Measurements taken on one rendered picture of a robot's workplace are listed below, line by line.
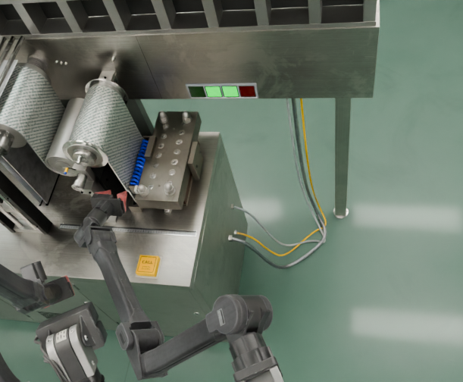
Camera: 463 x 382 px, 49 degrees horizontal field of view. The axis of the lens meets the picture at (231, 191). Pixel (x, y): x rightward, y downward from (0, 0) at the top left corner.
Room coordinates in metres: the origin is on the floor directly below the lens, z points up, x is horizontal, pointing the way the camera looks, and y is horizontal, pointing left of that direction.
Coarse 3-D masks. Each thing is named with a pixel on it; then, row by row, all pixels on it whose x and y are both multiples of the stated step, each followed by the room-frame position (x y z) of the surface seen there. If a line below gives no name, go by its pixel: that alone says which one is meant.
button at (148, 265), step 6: (144, 258) 0.86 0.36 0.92; (150, 258) 0.85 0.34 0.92; (156, 258) 0.85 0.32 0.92; (138, 264) 0.85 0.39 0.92; (144, 264) 0.84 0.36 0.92; (150, 264) 0.83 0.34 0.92; (156, 264) 0.83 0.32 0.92; (138, 270) 0.83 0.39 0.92; (144, 270) 0.82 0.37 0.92; (150, 270) 0.81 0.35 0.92; (156, 270) 0.81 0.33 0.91; (150, 276) 0.80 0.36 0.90
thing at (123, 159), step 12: (132, 120) 1.30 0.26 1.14; (120, 132) 1.21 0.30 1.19; (132, 132) 1.27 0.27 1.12; (120, 144) 1.18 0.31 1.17; (132, 144) 1.23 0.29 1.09; (120, 156) 1.15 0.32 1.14; (132, 156) 1.20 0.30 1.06; (120, 168) 1.12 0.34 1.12; (132, 168) 1.17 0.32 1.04; (120, 180) 1.09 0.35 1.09
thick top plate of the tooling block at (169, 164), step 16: (176, 112) 1.37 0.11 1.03; (192, 112) 1.35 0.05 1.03; (160, 128) 1.32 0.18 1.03; (176, 128) 1.30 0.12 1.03; (192, 128) 1.27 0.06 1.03; (160, 144) 1.25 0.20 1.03; (176, 144) 1.22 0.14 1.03; (160, 160) 1.17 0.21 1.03; (176, 160) 1.15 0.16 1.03; (144, 176) 1.13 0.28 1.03; (160, 176) 1.10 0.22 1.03; (176, 176) 1.08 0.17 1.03; (160, 192) 1.04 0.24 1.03; (176, 192) 1.02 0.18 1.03; (160, 208) 1.01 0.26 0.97; (176, 208) 0.98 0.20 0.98
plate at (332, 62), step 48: (48, 48) 1.48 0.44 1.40; (96, 48) 1.41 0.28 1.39; (144, 48) 1.35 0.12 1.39; (192, 48) 1.28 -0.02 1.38; (240, 48) 1.22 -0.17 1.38; (288, 48) 1.16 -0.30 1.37; (336, 48) 1.10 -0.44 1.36; (144, 96) 1.38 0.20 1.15; (288, 96) 1.17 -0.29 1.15; (336, 96) 1.10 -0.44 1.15
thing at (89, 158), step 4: (76, 152) 1.10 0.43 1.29; (80, 152) 1.09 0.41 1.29; (84, 152) 1.09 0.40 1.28; (88, 152) 1.09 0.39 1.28; (92, 152) 1.10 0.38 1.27; (72, 156) 1.10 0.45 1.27; (76, 156) 1.10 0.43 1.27; (84, 156) 1.09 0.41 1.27; (88, 156) 1.08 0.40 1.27; (92, 156) 1.08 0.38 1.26; (76, 160) 1.10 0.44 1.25; (84, 160) 1.09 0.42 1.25; (88, 160) 1.09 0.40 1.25; (92, 160) 1.08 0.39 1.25; (84, 164) 1.10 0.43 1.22; (88, 164) 1.09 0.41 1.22; (92, 164) 1.08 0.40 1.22
